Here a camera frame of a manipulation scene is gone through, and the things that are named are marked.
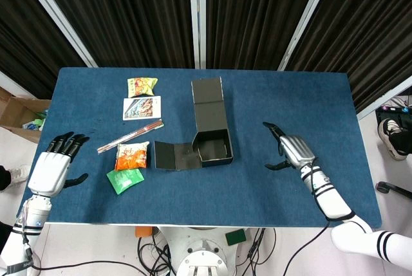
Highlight black electronic device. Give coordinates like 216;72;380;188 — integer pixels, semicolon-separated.
375;95;412;135

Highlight blue carpeted table top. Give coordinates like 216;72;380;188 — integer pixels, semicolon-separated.
17;67;383;228

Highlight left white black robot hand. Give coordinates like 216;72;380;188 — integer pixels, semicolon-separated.
27;131;90;198

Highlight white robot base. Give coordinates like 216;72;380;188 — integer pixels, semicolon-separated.
157;226;248;276

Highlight yellow green snack bag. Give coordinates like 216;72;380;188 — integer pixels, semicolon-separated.
127;77;159;98

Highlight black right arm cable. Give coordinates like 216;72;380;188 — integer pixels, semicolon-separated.
283;158;355;276

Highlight black white sneaker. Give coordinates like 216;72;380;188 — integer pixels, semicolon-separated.
378;118;412;161

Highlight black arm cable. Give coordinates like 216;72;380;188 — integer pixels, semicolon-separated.
283;158;355;276
12;198;149;276

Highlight black box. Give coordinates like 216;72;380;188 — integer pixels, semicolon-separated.
153;76;235;171

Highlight black floor cable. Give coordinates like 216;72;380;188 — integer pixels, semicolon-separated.
241;227;277;276
137;227;177;276

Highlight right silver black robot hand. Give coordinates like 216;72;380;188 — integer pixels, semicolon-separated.
263;122;318;171

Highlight red chopsticks in clear wrapper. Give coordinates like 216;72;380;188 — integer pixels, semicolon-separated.
97;120;165;154

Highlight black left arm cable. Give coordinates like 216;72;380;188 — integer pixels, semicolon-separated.
12;198;149;276

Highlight brown cardboard box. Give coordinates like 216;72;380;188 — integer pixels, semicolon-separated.
0;86;52;144

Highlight orange white snack bag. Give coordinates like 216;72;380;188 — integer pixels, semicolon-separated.
114;141;151;172

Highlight white partition frame post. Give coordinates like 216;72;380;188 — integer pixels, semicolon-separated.
188;0;207;69
277;0;337;71
0;69;36;99
356;75;412;121
14;0;98;68

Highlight black pleated curtain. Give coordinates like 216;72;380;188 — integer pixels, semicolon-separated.
0;0;87;100
285;0;412;113
205;0;323;71
33;0;196;69

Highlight green block under table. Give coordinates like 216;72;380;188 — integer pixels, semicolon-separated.
225;228;248;246

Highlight printed picture card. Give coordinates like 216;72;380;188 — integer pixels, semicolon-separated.
122;95;163;121

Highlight black chair caster leg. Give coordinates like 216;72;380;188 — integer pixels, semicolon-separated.
375;181;412;199

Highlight green sachet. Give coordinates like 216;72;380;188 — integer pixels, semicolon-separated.
106;168;145;196

